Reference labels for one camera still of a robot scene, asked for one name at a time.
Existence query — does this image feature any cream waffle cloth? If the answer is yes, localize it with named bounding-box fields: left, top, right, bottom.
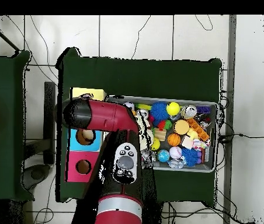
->
left=135, top=115, right=155, bottom=151

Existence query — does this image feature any wooden box with three holes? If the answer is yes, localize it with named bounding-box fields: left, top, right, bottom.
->
left=64, top=87, right=107, bottom=183

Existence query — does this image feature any black and white soccer ball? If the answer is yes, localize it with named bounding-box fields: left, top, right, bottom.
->
left=123, top=101, right=136, bottom=111

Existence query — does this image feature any blue spiky rubber ball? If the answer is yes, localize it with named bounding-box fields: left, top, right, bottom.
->
left=150, top=101, right=169, bottom=121
left=180, top=147, right=202, bottom=167

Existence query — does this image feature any yellow smooth ball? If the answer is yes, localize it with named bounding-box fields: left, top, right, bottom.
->
left=166, top=101, right=180, bottom=116

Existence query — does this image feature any orange toy basketball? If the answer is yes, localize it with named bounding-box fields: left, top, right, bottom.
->
left=167, top=133, right=181, bottom=146

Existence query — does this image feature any blue and green globe ball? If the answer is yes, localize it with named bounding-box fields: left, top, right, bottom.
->
left=157, top=149, right=171, bottom=163

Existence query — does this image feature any white toy baseball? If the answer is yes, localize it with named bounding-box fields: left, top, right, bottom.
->
left=169, top=146, right=182, bottom=159

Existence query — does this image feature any grey stand base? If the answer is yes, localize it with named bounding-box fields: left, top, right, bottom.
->
left=22, top=163, right=51, bottom=191

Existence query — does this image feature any dark green side table cloth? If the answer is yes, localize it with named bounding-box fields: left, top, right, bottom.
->
left=0, top=51, right=36, bottom=201

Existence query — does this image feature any shallow wire mesh bin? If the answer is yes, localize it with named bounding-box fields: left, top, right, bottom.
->
left=107, top=94, right=218, bottom=173

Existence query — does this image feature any black power cable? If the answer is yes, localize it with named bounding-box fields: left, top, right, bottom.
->
left=218, top=132, right=264, bottom=144

